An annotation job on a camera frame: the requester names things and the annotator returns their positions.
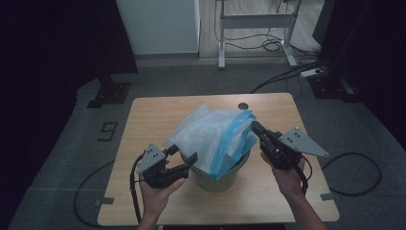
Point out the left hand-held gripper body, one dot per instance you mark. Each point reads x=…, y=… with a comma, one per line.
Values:
x=153, y=159

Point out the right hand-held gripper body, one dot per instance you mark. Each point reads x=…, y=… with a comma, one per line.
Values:
x=281, y=150

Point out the white blue-edged plastic bag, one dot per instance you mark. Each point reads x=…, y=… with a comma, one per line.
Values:
x=207, y=137

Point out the green plastic bin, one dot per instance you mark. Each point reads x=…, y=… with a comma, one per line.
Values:
x=210, y=183

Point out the person's right hand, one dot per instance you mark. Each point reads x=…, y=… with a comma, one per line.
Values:
x=290, y=182

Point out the person's left hand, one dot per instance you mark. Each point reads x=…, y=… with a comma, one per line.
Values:
x=154, y=198

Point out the round dark table grommet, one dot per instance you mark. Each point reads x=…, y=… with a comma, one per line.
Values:
x=243, y=106

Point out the white power strip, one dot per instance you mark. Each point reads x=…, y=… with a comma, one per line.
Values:
x=311, y=73

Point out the white cabinet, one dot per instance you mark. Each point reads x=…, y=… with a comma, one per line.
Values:
x=159, y=25

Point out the dark curtain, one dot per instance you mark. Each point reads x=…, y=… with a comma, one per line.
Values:
x=373, y=48
x=48, y=48

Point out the black stand with base plate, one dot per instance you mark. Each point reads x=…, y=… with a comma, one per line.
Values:
x=110, y=92
x=328, y=86

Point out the white metal desk frame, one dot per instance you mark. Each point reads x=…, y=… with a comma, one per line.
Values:
x=255, y=21

